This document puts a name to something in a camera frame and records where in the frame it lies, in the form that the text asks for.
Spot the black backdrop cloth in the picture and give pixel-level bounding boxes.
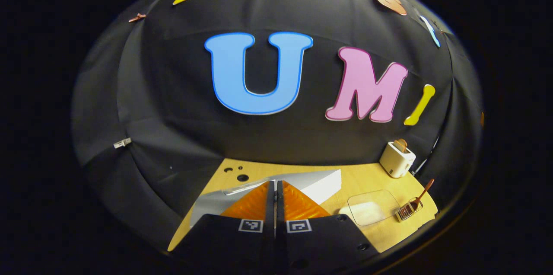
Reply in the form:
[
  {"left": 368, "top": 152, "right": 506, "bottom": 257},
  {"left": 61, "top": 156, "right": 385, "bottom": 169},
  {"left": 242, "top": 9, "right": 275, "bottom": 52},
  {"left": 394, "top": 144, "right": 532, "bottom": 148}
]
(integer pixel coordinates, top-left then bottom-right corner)
[{"left": 71, "top": 0, "right": 484, "bottom": 249}]

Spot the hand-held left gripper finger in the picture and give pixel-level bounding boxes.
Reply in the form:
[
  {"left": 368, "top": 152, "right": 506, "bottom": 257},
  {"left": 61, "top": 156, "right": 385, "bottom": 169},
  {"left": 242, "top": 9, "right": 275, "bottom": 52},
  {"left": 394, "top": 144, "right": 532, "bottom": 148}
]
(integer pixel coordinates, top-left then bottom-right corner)
[
  {"left": 173, "top": 181, "right": 276, "bottom": 275},
  {"left": 276, "top": 181, "right": 381, "bottom": 275}
]

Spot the white toaster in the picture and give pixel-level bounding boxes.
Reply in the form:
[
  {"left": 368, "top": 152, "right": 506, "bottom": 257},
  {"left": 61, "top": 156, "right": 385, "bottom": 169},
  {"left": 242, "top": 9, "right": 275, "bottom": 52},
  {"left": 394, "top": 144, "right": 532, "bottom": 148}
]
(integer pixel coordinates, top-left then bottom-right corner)
[{"left": 379, "top": 141, "right": 416, "bottom": 178}]

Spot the white rice cooker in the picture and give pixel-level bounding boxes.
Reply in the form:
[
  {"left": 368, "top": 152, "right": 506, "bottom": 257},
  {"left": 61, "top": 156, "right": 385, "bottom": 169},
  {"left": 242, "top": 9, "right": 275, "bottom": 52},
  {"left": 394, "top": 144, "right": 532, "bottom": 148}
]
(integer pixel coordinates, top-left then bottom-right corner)
[{"left": 190, "top": 169, "right": 342, "bottom": 228}]

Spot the white rice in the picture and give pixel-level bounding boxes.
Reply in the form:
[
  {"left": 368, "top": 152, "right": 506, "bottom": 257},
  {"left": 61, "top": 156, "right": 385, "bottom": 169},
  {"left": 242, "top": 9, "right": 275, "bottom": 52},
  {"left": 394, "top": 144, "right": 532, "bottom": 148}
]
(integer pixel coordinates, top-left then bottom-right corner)
[{"left": 354, "top": 201, "right": 386, "bottom": 224}]

